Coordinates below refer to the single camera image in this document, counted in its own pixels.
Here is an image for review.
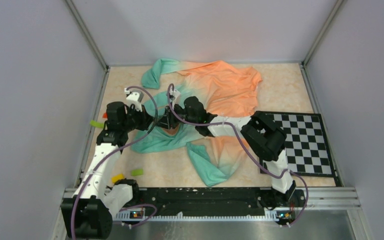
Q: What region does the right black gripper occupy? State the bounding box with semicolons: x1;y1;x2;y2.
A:
155;102;198;131

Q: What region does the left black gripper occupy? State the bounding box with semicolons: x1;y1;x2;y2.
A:
122;103;155;133

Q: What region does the teal and orange jacket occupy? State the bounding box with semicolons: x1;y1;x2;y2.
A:
131;58;262;187

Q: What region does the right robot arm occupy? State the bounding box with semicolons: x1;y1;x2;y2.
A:
157;96;296;210

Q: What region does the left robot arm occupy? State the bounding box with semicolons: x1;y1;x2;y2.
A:
60;101;158;240

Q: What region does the lime green curved block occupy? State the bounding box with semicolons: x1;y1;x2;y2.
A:
89;120;105;129

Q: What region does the yellow block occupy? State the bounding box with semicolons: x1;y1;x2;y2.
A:
111;173;125;184

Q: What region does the black white checkerboard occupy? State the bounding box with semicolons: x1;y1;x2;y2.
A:
265;111;337;178

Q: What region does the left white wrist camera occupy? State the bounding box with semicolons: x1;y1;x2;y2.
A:
124;88;144;112

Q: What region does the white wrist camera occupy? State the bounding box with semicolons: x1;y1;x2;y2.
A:
168;86;181;106
124;88;144;112

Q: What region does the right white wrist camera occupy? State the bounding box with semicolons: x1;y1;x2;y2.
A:
168;86;181;106

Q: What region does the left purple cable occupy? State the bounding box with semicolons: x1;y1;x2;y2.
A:
70;85;159;240

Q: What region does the purple cable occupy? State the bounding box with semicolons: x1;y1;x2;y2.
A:
166;83;309;228
70;85;159;240

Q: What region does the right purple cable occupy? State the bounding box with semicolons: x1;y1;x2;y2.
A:
166;83;309;228

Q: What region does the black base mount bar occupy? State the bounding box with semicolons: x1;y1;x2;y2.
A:
130;187;305;217

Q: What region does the aluminium front rail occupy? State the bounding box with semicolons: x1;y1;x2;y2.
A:
60;184;361;238

